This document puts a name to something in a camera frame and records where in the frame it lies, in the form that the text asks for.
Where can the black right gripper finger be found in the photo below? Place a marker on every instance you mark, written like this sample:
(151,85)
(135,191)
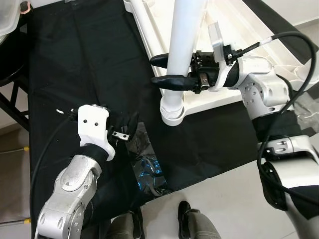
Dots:
(160,60)
(174,82)

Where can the white plastic table leg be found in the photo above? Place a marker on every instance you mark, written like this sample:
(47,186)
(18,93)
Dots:
(144,25)
(182,40)

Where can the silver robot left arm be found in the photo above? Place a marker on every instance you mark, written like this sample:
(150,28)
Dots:
(70,189)

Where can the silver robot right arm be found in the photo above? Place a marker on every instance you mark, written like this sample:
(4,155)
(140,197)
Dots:
(264,84)

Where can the narrow clear tape strip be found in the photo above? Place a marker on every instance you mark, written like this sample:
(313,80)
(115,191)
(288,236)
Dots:
(149,164)

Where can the small white scrap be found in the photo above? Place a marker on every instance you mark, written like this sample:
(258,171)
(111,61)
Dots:
(60,110)

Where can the black table cloth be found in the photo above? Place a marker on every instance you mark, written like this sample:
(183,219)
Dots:
(89,59)

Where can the large clear tape patch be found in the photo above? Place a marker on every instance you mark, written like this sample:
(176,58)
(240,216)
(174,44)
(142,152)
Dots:
(306,112)

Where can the black metal stool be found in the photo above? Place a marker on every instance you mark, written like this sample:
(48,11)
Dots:
(12,99)

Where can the thin pipe with yellow fitting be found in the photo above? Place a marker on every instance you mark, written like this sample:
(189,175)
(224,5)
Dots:
(15,221)
(12,149)

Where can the black round bowl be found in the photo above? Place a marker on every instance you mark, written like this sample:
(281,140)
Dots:
(25,6)

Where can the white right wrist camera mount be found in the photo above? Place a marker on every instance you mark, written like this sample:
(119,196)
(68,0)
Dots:
(219,37)

